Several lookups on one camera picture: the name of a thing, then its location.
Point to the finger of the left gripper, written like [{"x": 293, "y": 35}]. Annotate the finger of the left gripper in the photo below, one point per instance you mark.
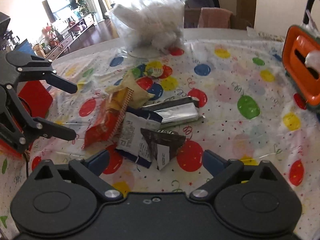
[
  {"x": 50, "y": 129},
  {"x": 56, "y": 81}
]

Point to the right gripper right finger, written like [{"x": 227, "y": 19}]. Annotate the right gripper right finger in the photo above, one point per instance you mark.
[{"x": 225, "y": 173}]

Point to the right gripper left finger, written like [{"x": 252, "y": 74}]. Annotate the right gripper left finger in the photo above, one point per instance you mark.
[{"x": 86, "y": 173}]

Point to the red chip snack bag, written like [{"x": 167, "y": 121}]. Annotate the red chip snack bag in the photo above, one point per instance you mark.
[{"x": 109, "y": 117}]

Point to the silver foil snack bar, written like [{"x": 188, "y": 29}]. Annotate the silver foil snack bar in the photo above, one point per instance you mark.
[{"x": 177, "y": 112}]

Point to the pale yellow snack wrapper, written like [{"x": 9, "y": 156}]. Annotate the pale yellow snack wrapper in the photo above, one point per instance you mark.
[{"x": 139, "y": 96}]

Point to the red cardboard box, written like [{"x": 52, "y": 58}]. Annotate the red cardboard box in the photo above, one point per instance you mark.
[{"x": 36, "y": 101}]

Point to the wooden tv console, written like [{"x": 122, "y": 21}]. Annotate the wooden tv console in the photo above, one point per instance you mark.
[{"x": 55, "y": 43}]

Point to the balloon pattern tablecloth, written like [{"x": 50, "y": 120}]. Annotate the balloon pattern tablecloth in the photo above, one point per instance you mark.
[{"x": 249, "y": 107}]

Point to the television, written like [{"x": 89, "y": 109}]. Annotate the television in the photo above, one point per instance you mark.
[{"x": 59, "y": 9}]

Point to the green potted plant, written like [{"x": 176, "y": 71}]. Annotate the green potted plant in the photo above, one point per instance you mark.
[{"x": 84, "y": 7}]

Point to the clear plastic cup with bag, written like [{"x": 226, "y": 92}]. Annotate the clear plastic cup with bag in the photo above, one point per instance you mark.
[{"x": 149, "y": 28}]

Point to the orange tissue box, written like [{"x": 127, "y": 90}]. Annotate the orange tissue box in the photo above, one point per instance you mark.
[{"x": 298, "y": 44}]

